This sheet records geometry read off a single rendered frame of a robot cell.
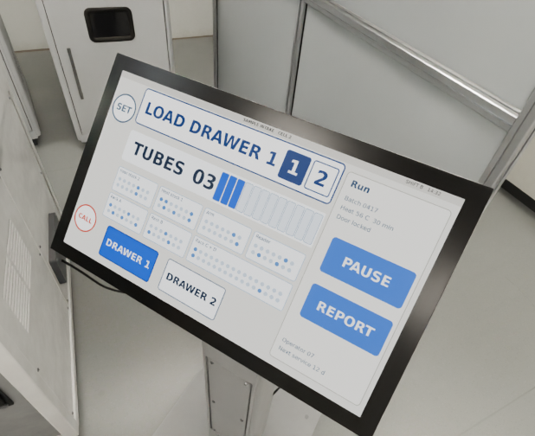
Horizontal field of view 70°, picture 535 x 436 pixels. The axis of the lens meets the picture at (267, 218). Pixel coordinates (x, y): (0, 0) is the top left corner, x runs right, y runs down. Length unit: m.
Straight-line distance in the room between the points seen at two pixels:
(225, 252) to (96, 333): 1.26
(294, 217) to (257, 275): 0.09
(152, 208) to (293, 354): 0.27
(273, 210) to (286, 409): 1.09
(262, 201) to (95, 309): 1.37
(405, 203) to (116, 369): 1.35
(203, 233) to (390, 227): 0.23
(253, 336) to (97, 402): 1.14
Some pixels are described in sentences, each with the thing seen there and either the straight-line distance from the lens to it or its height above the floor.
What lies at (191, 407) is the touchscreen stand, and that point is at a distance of 1.48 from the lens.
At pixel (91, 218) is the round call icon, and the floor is 1.02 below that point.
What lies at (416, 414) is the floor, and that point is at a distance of 1.65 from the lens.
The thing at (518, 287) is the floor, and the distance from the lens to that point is 2.23.
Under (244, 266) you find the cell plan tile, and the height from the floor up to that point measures 1.05.
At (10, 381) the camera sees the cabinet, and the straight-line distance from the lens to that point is 1.11.
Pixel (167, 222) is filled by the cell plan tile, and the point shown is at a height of 1.05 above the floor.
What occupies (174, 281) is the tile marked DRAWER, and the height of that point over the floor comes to 1.00.
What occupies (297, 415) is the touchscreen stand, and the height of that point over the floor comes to 0.04.
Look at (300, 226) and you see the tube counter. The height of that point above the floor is 1.11.
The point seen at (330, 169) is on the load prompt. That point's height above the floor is 1.17.
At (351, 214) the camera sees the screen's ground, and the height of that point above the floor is 1.14.
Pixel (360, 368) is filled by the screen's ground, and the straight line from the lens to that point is 0.48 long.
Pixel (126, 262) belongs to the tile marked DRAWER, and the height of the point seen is 0.99.
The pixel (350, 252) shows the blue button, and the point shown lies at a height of 1.11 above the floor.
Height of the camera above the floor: 1.43
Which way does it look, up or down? 45 degrees down
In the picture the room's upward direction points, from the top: 7 degrees clockwise
